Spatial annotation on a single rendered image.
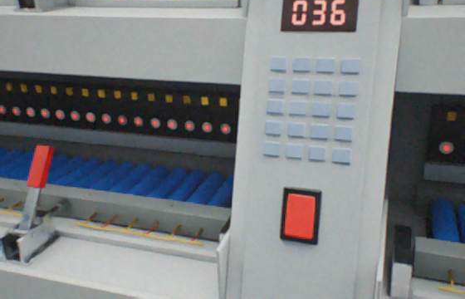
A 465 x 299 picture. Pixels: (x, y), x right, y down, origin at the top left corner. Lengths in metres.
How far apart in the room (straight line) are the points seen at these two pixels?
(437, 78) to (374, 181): 0.07
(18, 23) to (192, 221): 0.21
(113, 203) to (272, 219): 0.17
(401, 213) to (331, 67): 0.20
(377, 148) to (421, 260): 0.11
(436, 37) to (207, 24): 0.14
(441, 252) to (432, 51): 0.14
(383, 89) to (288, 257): 0.12
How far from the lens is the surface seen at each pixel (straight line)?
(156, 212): 0.41
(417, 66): 0.31
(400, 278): 0.35
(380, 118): 0.29
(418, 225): 0.44
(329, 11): 0.30
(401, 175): 0.50
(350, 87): 0.29
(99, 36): 0.37
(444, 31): 0.30
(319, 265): 0.30
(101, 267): 0.39
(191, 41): 0.33
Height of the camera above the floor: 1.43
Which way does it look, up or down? 3 degrees down
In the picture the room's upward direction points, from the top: 4 degrees clockwise
